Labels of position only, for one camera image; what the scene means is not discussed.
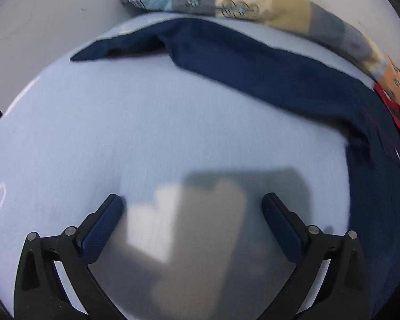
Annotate patchwork quilt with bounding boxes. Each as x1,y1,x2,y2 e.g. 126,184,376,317
120,0,400,114

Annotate light blue cloud bed sheet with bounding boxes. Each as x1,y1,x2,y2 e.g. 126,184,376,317
0,11,381,320

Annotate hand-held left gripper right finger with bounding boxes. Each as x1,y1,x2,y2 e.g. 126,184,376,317
260,193,370,320

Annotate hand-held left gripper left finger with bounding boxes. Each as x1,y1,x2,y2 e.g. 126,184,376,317
14,194,125,320

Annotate navy blue jacket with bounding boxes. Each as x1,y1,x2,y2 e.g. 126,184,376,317
70,18,400,320

